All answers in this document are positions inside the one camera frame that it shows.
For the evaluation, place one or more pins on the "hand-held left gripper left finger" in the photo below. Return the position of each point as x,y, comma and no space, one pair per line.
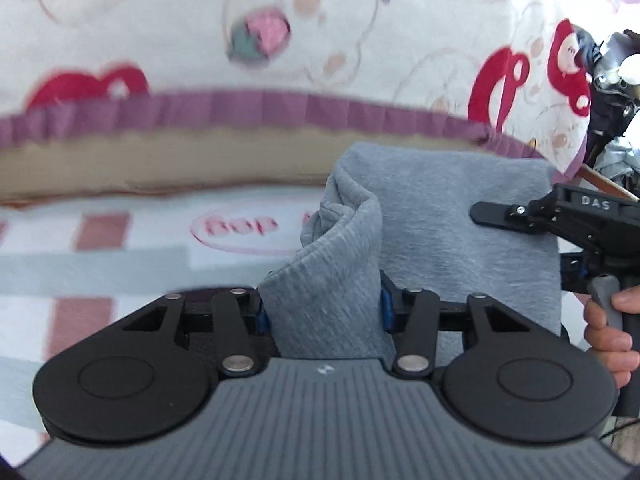
232,325

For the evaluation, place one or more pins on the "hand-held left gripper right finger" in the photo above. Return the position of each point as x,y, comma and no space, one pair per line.
386,310

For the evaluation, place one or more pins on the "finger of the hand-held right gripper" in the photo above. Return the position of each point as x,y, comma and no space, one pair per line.
495,214

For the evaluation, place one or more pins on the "grey knit garment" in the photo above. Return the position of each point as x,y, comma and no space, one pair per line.
440,230

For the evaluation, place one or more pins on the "person's right hand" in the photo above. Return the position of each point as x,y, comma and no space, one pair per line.
605,345

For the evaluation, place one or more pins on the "brown wooden bar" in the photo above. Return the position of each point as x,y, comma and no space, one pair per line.
600,176

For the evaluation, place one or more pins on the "dark clutter pile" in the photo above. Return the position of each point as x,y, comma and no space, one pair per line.
605,110

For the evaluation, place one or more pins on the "red checked mat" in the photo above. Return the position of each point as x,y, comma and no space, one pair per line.
125,270

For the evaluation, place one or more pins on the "bear printed blanket purple trim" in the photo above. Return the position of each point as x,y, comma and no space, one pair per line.
150,25

